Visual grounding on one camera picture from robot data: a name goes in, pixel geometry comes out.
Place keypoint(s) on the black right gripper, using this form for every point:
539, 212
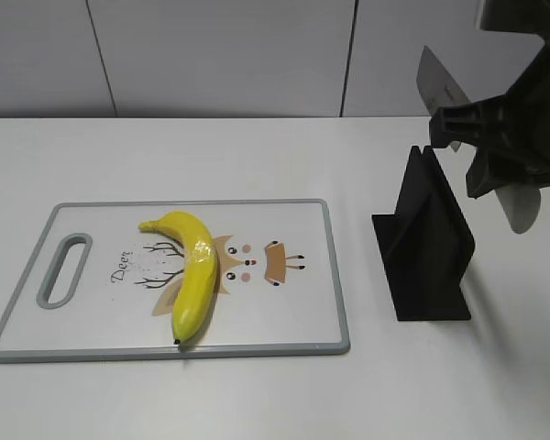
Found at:
481, 124

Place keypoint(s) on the black knife stand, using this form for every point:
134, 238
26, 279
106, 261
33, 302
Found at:
425, 244

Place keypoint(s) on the white grey-rimmed cutting board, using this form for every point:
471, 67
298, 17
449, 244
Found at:
95, 288

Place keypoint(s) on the yellow plastic banana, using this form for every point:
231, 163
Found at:
200, 271

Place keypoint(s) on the white-handled kitchen knife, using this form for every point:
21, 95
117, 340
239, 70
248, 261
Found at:
438, 88

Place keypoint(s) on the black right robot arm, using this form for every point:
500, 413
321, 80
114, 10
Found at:
511, 131

